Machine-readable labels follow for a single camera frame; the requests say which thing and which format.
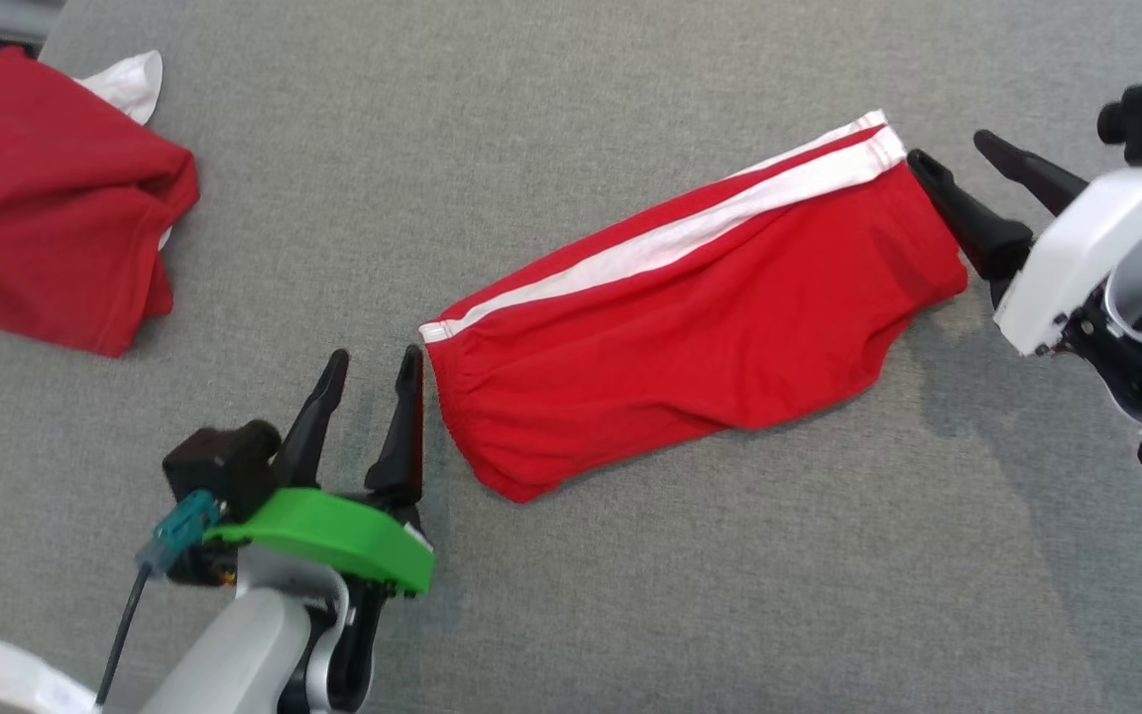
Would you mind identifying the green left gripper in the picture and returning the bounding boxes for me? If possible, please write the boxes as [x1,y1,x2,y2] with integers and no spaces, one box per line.
[202,344,435,598]

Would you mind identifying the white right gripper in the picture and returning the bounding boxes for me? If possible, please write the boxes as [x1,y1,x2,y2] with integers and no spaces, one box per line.
[906,130,1142,358]

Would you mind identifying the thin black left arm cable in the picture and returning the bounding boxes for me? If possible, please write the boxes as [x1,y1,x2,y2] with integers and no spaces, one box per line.
[95,565,151,707]

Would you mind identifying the teal left camera connector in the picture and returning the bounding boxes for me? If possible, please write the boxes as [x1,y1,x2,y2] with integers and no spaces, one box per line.
[135,489,222,576]

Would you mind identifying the red jersey with white sleeves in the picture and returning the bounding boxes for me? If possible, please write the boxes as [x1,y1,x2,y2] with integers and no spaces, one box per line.
[0,47,201,358]

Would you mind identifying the red shorts with white stripes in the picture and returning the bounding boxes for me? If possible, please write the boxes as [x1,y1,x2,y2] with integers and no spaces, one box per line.
[419,109,970,504]

